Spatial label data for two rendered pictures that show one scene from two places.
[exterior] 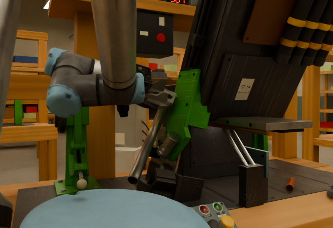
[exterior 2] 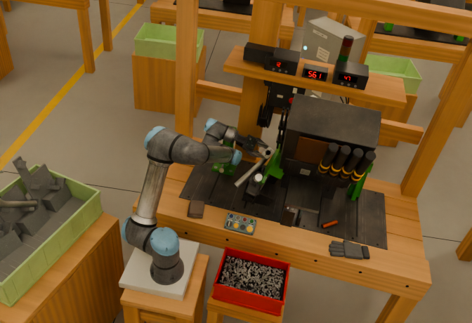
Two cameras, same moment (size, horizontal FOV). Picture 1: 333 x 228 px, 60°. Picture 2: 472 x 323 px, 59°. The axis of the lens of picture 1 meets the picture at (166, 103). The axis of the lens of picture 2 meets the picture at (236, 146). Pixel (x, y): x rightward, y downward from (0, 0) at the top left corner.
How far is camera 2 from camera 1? 165 cm
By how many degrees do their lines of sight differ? 48
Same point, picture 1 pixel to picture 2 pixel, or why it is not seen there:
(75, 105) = not seen: hidden behind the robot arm
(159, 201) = (173, 236)
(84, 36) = (248, 80)
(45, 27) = not seen: outside the picture
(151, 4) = (287, 81)
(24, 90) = (214, 95)
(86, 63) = (221, 133)
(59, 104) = not seen: hidden behind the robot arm
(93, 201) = (164, 232)
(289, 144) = (411, 187)
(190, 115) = (269, 171)
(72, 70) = (211, 138)
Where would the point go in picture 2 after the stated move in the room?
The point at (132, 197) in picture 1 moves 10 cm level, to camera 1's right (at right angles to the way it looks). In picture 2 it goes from (170, 233) to (187, 246)
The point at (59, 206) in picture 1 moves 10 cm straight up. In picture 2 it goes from (158, 230) to (158, 214)
